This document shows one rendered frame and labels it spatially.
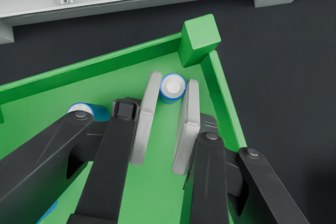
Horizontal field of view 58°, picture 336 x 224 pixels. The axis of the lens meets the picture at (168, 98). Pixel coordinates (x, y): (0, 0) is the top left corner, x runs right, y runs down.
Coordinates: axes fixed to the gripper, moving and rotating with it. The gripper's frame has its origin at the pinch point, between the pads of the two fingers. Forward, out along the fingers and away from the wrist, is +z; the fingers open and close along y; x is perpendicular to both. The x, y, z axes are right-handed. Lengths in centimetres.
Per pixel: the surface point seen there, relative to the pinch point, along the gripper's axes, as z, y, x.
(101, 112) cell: 3.8, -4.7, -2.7
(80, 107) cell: 1.5, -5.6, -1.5
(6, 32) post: 53, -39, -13
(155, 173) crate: 5.6, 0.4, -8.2
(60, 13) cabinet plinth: 56, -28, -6
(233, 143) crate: 4.5, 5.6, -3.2
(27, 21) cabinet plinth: 56, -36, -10
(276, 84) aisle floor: 57, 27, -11
